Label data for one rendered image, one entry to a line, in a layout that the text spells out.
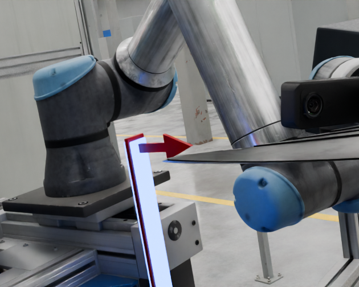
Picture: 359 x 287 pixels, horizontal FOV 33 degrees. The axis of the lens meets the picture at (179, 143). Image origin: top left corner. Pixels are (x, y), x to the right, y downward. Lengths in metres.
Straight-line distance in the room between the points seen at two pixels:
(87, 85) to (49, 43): 1.42
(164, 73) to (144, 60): 0.05
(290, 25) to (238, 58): 9.50
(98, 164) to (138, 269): 0.20
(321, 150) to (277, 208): 0.26
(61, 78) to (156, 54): 0.17
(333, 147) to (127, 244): 0.64
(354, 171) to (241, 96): 0.17
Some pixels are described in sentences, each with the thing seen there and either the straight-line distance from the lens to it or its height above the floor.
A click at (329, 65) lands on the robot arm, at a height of 1.21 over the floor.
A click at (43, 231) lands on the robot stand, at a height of 0.97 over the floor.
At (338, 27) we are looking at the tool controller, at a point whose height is 1.25.
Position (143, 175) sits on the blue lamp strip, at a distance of 0.55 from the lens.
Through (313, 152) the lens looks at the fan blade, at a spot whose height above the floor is 1.19.
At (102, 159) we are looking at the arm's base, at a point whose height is 1.09.
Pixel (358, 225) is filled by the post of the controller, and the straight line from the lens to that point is 1.07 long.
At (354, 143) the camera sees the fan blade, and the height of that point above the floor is 1.19.
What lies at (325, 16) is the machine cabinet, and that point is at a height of 1.26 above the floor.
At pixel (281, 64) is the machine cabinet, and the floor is 0.59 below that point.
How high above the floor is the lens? 1.27
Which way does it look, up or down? 10 degrees down
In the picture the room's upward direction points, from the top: 10 degrees counter-clockwise
